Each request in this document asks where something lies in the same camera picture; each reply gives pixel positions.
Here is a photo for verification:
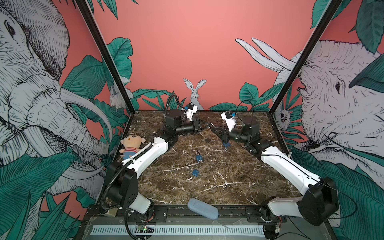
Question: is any blue grey pouch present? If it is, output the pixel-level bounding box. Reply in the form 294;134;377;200
188;198;219;220

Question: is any white vented rail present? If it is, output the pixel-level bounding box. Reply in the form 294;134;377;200
90;225;264;237

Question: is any masking tape roll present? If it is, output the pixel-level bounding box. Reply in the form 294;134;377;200
103;208;119;218

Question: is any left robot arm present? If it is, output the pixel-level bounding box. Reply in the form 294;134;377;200
100;109;213;219

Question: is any black corrugated cable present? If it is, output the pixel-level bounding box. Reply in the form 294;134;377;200
164;92;185;116

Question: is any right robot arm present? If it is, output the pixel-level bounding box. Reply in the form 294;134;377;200
210;112;339;226

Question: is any black mounting rail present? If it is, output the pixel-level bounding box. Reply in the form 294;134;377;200
88;199;327;226

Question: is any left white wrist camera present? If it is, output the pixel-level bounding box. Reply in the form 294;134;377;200
185;104;198;122

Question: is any plush doll striped shirt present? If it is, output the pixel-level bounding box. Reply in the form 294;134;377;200
119;135;146;160

